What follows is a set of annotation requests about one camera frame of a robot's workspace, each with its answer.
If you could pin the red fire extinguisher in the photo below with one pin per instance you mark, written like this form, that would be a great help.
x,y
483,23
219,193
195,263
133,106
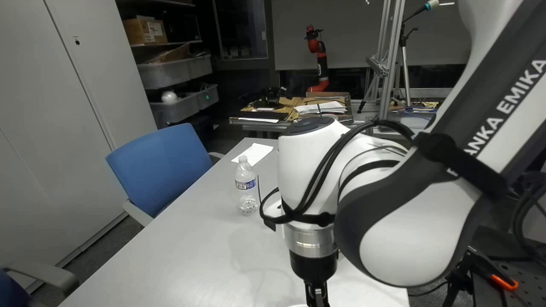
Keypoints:
x,y
318,48

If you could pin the orange black clamp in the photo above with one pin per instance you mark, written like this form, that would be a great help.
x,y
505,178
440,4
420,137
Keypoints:
x,y
471,263

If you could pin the grey storage shelf bins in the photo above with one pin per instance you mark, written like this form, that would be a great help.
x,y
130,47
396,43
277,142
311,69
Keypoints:
x,y
179,89

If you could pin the cardboard box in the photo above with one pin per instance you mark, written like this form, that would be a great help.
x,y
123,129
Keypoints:
x,y
144,31

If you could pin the clear plastic water bottle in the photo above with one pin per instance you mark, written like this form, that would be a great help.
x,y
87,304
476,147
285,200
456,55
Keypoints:
x,y
246,185

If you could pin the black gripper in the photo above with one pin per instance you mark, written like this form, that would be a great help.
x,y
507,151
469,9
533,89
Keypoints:
x,y
314,272

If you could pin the blue office chair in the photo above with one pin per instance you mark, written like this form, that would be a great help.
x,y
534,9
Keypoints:
x,y
157,168

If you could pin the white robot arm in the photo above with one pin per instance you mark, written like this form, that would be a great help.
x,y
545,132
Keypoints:
x,y
400,205

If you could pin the white paper sheet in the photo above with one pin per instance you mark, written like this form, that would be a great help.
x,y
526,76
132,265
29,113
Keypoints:
x,y
254,154

